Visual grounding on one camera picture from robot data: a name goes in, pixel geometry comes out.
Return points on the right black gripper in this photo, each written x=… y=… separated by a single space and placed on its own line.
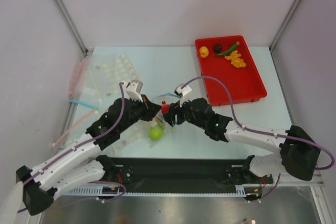
x=179 y=111

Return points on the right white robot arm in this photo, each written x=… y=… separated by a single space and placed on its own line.
x=291 y=151

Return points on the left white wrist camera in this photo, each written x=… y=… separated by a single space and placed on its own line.
x=133 y=90

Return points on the yellow toy fruit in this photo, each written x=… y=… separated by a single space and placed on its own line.
x=203 y=51

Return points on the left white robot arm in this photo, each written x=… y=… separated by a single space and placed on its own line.
x=82 y=162

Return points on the left corner aluminium post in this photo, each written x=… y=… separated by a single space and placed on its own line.
x=71 y=26

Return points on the dark mangosteen toy front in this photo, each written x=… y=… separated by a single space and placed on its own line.
x=159 y=120

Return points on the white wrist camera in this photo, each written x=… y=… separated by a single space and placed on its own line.
x=133 y=90
x=184 y=92

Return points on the dark mangosteen toy back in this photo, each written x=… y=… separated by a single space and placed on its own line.
x=217 y=48

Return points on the corner aluminium post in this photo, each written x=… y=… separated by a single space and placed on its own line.
x=288 y=17
x=71 y=26

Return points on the right corner aluminium post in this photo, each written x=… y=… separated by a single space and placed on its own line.
x=288 y=17

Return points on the pink zipper clear bag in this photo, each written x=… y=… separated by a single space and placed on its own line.
x=75 y=87

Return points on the white slotted cable duct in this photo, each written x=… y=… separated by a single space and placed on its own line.
x=109 y=191

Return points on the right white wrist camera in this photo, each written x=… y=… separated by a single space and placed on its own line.
x=184 y=92

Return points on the green toy apple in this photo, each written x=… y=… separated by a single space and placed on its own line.
x=156 y=132

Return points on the blue zipper clear bag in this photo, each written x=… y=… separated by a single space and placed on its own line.
x=168 y=97

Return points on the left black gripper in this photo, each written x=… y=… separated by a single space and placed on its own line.
x=149 y=108

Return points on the orange toy fruit pieces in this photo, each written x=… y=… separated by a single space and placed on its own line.
x=235 y=59

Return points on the aluminium frame rail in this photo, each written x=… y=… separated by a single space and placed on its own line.
x=278 y=179

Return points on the green toy chili pepper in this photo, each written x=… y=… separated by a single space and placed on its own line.
x=229 y=50

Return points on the dark mangosteen toy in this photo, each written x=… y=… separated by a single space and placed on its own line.
x=159 y=120
x=217 y=48

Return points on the dotted clear zip bag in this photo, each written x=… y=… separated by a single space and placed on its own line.
x=104 y=76

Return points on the red plastic tray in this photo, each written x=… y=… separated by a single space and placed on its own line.
x=244 y=84

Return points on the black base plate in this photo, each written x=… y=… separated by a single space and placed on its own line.
x=179 y=176

